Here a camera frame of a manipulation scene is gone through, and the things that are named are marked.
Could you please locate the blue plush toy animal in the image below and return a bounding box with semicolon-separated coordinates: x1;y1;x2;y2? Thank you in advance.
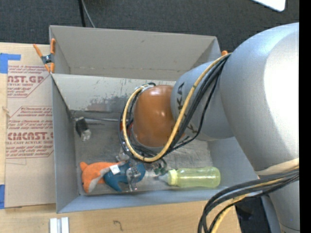
103;161;147;192

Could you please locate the orange plush toy animal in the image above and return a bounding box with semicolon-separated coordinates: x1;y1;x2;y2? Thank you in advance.
80;161;125;194

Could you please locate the black and white small tool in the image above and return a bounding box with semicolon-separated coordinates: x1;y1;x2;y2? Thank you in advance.
74;116;105;142

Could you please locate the yellow clear baby bottle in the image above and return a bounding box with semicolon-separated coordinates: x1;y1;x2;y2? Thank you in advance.
158;166;222;188

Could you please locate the brown cardboard board, red print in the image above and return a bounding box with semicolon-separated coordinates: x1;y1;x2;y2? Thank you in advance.
0;42;57;210

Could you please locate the grey metal bin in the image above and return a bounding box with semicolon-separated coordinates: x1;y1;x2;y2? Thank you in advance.
48;25;260;214

